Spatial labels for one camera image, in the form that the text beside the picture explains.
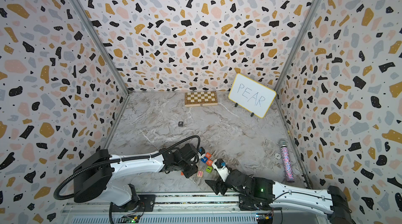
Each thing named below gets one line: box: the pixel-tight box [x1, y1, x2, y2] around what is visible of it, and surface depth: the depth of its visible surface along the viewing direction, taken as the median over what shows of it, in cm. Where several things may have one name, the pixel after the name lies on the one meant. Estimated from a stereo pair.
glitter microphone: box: [279, 139, 295, 183], surface depth 86 cm
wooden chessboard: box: [184, 91, 219, 108], surface depth 116 cm
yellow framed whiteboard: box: [228, 73, 277, 119], surface depth 108 cm
